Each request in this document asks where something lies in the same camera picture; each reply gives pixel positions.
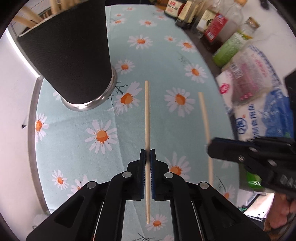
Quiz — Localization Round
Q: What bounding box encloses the green snack bag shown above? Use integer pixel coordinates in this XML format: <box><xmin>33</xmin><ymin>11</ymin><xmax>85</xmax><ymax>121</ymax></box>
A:
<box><xmin>246</xmin><ymin>171</ymin><xmax>264</xmax><ymax>191</ymax></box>

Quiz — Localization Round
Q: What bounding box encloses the red label sauce bottle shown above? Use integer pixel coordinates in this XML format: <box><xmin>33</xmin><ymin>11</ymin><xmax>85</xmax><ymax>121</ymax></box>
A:
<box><xmin>201</xmin><ymin>0</ymin><xmax>247</xmax><ymax>54</ymax></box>

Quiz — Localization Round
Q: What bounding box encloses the person's right hand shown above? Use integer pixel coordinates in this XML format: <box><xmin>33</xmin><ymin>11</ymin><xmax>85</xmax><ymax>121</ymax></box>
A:
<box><xmin>267</xmin><ymin>193</ymin><xmax>295</xmax><ymax>229</ymax></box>

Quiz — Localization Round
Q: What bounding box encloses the black metal utensil cup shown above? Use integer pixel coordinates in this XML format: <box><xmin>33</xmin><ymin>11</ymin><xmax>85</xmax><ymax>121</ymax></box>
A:
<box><xmin>17</xmin><ymin>1</ymin><xmax>117</xmax><ymax>111</ymax></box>

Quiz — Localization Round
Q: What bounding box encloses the green label bottle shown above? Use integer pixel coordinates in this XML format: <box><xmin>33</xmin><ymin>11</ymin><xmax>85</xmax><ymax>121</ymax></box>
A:
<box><xmin>213</xmin><ymin>16</ymin><xmax>260</xmax><ymax>67</ymax></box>

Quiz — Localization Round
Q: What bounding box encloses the wooden chopstick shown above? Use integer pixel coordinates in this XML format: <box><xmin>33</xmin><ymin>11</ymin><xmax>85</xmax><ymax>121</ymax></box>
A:
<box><xmin>198</xmin><ymin>92</ymin><xmax>214</xmax><ymax>186</ymax></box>
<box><xmin>21</xmin><ymin>6</ymin><xmax>43</xmax><ymax>23</ymax></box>
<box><xmin>49</xmin><ymin>0</ymin><xmax>60</xmax><ymax>15</ymax></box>
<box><xmin>13</xmin><ymin>16</ymin><xmax>36</xmax><ymax>28</ymax></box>
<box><xmin>144</xmin><ymin>80</ymin><xmax>152</xmax><ymax>224</ymax></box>

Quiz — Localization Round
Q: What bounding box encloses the daisy print teal tablecloth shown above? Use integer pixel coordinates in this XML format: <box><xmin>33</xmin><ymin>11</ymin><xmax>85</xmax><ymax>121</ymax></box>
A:
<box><xmin>34</xmin><ymin>4</ymin><xmax>241</xmax><ymax>241</ymax></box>

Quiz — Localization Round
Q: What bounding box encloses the dark soy sauce bottle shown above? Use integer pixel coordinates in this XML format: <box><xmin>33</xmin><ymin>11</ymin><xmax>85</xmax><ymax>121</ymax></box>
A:
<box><xmin>175</xmin><ymin>0</ymin><xmax>204</xmax><ymax>29</ymax></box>

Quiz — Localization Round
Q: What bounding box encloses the blue white salt bag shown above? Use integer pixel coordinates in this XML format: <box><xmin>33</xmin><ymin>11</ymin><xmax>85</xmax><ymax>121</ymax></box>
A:
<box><xmin>234</xmin><ymin>88</ymin><xmax>294</xmax><ymax>141</ymax></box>

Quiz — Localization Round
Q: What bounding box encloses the clear pink sugar bag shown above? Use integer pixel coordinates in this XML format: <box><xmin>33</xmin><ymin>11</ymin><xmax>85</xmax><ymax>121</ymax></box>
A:
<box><xmin>216</xmin><ymin>45</ymin><xmax>281</xmax><ymax>109</ymax></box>

